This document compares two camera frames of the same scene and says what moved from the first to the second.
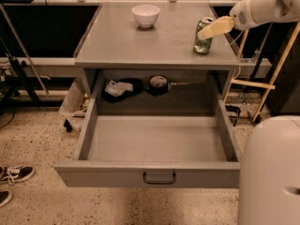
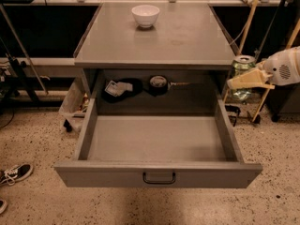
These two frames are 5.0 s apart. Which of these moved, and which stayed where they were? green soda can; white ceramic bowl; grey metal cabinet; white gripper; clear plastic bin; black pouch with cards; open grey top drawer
Moved: green soda can; white gripper
Stayed: open grey top drawer; black pouch with cards; white ceramic bowl; grey metal cabinet; clear plastic bin
